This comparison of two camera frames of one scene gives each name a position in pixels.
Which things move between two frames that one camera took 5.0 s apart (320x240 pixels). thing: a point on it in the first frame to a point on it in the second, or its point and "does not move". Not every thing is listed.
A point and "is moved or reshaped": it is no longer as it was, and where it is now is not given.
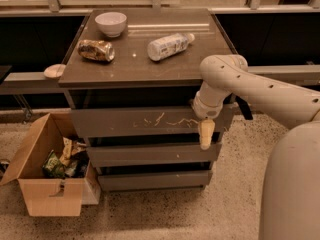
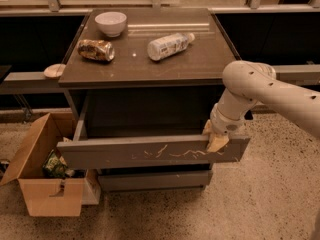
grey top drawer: [140, 122] is moved or reshaped
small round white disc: [54, 71] does not move
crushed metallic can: [96, 50] does not move
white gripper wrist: [207, 111] to [225, 124]
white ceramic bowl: [112, 23] does not move
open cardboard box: [51, 196] does not move
